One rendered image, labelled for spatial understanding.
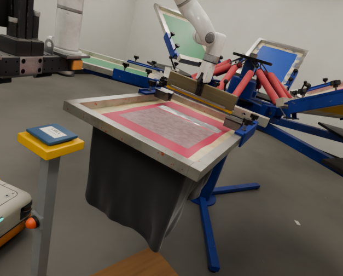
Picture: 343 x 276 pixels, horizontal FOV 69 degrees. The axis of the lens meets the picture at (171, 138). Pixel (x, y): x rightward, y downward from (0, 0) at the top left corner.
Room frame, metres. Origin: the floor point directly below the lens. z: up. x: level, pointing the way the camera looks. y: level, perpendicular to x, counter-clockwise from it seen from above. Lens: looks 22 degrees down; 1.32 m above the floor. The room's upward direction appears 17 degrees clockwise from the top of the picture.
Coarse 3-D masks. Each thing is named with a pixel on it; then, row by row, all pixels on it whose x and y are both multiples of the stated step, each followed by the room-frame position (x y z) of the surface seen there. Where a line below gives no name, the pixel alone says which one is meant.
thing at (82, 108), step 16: (112, 96) 1.11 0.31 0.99; (128, 96) 1.18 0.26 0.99; (144, 96) 1.30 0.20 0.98; (176, 96) 1.53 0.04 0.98; (80, 112) 0.84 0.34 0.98; (96, 112) 0.86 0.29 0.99; (208, 112) 1.44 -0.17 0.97; (112, 128) 0.78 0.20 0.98; (128, 128) 0.80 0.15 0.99; (128, 144) 0.75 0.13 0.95; (144, 144) 0.73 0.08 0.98; (224, 144) 0.93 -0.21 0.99; (160, 160) 0.70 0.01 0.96; (176, 160) 0.68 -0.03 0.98; (208, 160) 0.73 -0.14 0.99; (192, 176) 0.65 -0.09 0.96
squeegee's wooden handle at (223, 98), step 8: (176, 72) 1.37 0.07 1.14; (168, 80) 1.36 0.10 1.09; (176, 80) 1.34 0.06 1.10; (184, 80) 1.32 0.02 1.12; (192, 80) 1.30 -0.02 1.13; (184, 88) 1.31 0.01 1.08; (192, 88) 1.30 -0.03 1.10; (208, 88) 1.26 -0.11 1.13; (216, 88) 1.26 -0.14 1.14; (208, 96) 1.26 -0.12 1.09; (216, 96) 1.24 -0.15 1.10; (224, 96) 1.23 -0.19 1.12; (232, 96) 1.21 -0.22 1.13; (224, 104) 1.22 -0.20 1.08; (232, 104) 1.21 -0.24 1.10
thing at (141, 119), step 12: (132, 108) 1.13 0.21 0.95; (144, 108) 1.19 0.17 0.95; (156, 108) 1.24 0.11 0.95; (180, 108) 1.38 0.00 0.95; (120, 120) 0.94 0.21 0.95; (132, 120) 0.97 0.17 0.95; (144, 120) 1.02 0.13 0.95; (156, 120) 1.06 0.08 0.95; (168, 120) 1.11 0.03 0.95; (180, 120) 1.16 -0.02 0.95; (144, 132) 0.89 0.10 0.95
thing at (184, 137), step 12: (204, 120) 1.29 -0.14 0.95; (216, 120) 1.36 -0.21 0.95; (156, 132) 0.93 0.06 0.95; (168, 132) 0.97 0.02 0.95; (180, 132) 1.01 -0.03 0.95; (192, 132) 1.05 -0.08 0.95; (204, 132) 1.10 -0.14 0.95; (168, 144) 0.85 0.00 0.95; (180, 144) 0.88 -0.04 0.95; (192, 144) 0.91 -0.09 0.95; (204, 144) 0.95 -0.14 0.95
